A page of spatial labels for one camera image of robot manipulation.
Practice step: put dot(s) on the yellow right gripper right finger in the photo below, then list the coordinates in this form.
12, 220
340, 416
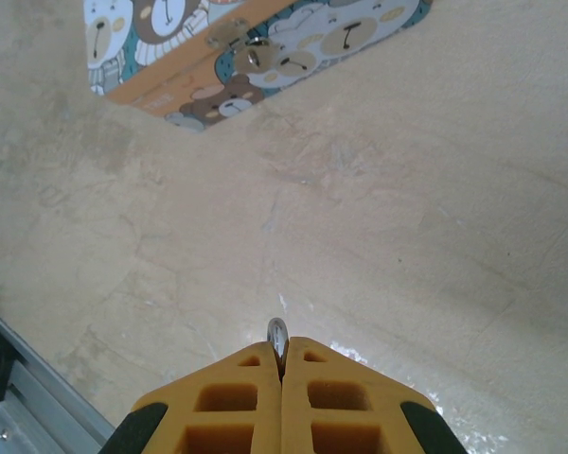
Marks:
383, 402

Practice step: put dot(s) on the aluminium frame rail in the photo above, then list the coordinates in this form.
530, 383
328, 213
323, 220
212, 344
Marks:
42, 402

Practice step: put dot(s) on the silver metal hasp latch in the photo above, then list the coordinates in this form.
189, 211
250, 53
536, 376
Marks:
225, 33

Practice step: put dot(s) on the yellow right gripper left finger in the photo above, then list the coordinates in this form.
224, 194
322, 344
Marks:
180, 402

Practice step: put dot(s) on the orange bear print tin box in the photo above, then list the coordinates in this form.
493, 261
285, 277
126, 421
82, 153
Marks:
170, 71

